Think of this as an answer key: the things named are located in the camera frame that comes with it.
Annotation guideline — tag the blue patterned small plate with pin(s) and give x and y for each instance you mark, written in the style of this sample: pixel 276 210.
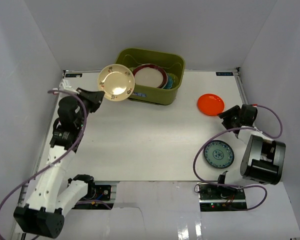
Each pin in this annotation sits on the blue patterned small plate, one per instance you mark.
pixel 219 154

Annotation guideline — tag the teal scalloped plate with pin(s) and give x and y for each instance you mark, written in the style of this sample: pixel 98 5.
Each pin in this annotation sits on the teal scalloped plate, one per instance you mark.
pixel 172 81

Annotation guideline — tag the cream plate with small flowers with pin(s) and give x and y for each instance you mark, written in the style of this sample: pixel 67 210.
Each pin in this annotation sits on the cream plate with small flowers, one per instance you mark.
pixel 117 82

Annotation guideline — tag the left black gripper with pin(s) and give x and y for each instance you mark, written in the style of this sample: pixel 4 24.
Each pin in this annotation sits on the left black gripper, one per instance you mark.
pixel 90 97

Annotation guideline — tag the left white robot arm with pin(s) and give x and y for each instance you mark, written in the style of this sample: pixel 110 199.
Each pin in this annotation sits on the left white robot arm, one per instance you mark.
pixel 44 212

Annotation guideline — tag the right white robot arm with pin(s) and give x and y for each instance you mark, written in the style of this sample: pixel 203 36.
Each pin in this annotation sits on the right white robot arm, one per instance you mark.
pixel 263 159

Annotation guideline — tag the orange plastic plate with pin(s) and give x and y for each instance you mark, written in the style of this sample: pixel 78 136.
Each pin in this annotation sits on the orange plastic plate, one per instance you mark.
pixel 210 104

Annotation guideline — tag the dark red rimmed plate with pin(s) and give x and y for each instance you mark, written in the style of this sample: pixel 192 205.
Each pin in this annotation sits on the dark red rimmed plate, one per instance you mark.
pixel 150 75

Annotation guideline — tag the olive green plastic bin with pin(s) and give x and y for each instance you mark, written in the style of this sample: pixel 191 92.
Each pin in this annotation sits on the olive green plastic bin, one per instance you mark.
pixel 169 62

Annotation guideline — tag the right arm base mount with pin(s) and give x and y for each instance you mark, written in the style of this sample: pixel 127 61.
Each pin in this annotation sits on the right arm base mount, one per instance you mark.
pixel 214 198

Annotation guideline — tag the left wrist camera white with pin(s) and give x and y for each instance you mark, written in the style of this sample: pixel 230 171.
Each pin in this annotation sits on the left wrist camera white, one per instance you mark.
pixel 65 86

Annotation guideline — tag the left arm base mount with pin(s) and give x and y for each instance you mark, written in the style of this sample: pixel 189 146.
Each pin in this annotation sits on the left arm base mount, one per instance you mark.
pixel 101 200

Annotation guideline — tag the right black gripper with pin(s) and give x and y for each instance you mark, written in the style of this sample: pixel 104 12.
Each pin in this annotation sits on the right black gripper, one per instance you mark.
pixel 234 110

